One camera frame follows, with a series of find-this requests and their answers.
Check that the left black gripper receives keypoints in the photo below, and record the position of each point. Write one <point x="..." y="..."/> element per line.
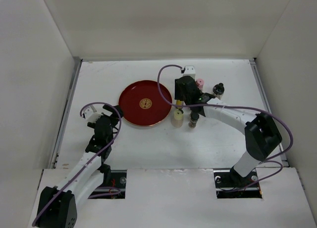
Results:
<point x="114" y="120"/>

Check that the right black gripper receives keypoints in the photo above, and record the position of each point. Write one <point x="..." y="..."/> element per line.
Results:
<point x="178" y="95"/>

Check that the pink cap bottle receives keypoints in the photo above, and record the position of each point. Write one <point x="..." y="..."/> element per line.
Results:
<point x="200" y="83"/>

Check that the small black cap spice jar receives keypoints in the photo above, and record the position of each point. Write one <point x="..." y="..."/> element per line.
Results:
<point x="193" y="119"/>

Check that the round black stopper bottle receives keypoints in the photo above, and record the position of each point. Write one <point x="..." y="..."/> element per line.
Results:
<point x="218" y="90"/>

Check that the cream cap rice shaker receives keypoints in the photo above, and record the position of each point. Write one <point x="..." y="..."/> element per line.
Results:
<point x="177" y="118"/>

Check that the yellow label sauce bottle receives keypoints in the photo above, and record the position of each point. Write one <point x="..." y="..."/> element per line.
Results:
<point x="179" y="103"/>

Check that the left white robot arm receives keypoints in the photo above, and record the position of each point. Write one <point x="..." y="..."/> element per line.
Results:
<point x="58" y="205"/>

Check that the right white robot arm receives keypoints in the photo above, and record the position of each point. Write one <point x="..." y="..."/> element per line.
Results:
<point x="261" y="133"/>

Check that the red round lacquer tray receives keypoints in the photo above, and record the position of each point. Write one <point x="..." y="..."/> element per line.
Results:
<point x="144" y="103"/>

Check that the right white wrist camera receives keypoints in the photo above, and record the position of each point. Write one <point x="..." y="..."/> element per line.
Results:
<point x="189" y="70"/>

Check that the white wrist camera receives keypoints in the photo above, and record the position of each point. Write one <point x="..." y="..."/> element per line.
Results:
<point x="189" y="70"/>
<point x="91" y="115"/>

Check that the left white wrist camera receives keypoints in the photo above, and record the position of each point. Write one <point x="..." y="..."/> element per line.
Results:
<point x="91" y="115"/>

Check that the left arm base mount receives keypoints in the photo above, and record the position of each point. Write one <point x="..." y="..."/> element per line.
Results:
<point x="113" y="186"/>

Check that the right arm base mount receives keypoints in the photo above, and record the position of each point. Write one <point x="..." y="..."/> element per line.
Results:
<point x="228" y="188"/>

